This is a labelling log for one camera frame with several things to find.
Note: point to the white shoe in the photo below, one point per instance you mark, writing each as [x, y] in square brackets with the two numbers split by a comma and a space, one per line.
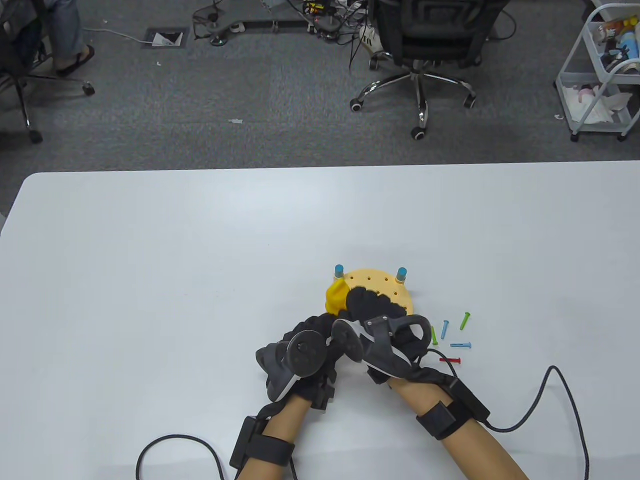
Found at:
[371, 37]

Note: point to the black left wrist camera band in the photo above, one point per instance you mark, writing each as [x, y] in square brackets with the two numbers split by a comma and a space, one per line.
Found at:
[267, 447]

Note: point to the pile of colourful toys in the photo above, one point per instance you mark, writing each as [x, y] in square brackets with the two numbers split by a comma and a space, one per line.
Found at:
[627, 47]

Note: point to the green toy nail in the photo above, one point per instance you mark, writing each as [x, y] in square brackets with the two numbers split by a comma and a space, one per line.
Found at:
[465, 321]
[434, 337]

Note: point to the black office chair chrome base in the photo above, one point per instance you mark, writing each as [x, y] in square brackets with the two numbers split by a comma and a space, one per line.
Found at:
[440, 35]

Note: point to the red toy nail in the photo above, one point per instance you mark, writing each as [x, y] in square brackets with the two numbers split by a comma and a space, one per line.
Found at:
[451, 359]

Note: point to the blue toy nail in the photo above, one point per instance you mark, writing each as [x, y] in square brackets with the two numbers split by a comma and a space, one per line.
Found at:
[444, 329]
[460, 344]

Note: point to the black right wrist camera band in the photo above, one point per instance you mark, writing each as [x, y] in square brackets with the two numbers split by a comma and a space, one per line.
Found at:
[445, 417]

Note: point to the grey left hand controller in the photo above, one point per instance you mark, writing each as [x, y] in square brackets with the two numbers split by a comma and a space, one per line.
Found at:
[305, 356]

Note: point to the person's right hand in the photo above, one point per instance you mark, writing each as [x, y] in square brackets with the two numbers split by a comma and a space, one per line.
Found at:
[370, 305]

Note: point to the yellow round tap bench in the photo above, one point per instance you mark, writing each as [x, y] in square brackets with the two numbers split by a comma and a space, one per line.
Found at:
[372, 280]

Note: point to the floor socket box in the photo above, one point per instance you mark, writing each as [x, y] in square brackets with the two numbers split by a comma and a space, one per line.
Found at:
[165, 39]

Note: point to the grey right hand controller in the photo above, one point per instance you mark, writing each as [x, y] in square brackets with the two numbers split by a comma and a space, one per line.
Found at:
[390, 350]

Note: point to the grey hand controller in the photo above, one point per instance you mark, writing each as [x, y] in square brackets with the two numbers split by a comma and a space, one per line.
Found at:
[390, 350]
[305, 356]

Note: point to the black chair with castors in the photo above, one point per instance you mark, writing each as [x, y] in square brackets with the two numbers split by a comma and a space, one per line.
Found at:
[35, 135]

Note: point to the yellow toy hammer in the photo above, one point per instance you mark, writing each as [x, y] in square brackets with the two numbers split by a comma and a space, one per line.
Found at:
[336, 297]

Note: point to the white rolling cart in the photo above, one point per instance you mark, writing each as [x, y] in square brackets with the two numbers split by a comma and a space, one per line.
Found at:
[575, 52]

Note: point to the person's right forearm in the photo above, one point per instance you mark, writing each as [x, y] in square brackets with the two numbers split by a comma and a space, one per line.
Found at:
[480, 455]

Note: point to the black wrist camera band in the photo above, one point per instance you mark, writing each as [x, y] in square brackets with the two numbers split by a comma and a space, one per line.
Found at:
[445, 417]
[267, 447]

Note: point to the person's left hand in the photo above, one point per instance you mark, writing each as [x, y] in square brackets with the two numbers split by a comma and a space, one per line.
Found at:
[307, 325]

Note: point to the person's left forearm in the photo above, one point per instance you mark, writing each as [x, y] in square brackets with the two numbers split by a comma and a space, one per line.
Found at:
[280, 425]

